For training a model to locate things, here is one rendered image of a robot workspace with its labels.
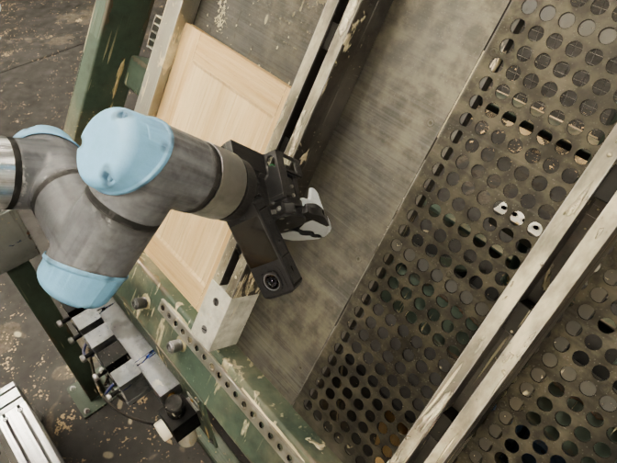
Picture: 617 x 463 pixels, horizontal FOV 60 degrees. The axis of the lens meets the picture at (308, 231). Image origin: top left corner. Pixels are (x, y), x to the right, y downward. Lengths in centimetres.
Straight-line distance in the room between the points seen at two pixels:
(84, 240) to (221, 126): 59
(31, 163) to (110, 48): 83
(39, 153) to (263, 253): 25
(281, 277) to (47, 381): 171
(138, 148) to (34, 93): 330
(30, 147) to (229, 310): 50
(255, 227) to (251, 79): 46
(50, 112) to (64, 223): 300
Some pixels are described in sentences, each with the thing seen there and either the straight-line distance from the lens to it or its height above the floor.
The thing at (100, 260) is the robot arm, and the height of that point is 143.
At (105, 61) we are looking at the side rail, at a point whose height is 115.
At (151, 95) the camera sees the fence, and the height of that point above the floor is 117.
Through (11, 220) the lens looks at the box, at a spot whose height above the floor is 90.
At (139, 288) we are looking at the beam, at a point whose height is 86.
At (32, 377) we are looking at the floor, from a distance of 227.
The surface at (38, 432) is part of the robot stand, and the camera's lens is 188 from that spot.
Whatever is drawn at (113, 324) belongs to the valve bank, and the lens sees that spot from 135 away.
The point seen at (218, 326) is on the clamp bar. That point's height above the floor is 97.
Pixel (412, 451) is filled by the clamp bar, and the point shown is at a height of 106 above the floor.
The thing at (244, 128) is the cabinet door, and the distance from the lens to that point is 101.
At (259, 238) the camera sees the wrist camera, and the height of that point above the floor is 136.
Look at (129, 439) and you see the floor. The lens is 203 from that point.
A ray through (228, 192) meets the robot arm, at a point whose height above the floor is 144.
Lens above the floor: 180
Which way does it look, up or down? 47 degrees down
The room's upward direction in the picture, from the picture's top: straight up
